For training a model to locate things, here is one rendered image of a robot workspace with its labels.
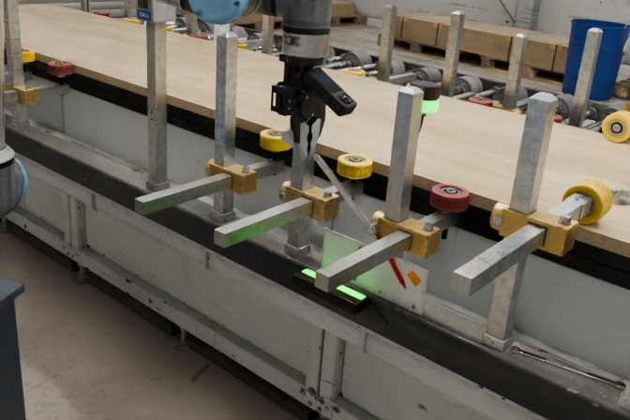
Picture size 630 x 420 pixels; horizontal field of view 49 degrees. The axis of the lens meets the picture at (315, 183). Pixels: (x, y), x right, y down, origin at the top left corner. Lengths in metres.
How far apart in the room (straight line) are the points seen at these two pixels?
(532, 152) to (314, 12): 0.46
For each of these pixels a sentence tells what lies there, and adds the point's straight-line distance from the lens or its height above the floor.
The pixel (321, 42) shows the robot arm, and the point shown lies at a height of 1.20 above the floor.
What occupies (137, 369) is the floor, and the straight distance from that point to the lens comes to 2.41.
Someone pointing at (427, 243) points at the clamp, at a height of 0.86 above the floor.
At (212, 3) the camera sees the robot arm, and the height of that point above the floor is 1.27.
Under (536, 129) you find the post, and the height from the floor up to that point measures 1.12.
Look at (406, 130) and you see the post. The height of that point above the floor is 1.06.
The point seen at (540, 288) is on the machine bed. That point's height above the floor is 0.74.
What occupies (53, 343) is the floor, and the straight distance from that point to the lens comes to 2.58.
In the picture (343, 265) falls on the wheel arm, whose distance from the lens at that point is 1.19.
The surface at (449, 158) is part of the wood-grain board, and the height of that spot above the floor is 0.90.
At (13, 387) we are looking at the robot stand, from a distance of 1.81.
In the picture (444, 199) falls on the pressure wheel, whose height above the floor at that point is 0.90.
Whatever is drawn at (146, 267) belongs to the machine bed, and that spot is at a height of 0.23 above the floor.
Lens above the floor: 1.41
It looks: 21 degrees down
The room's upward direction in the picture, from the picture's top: 4 degrees clockwise
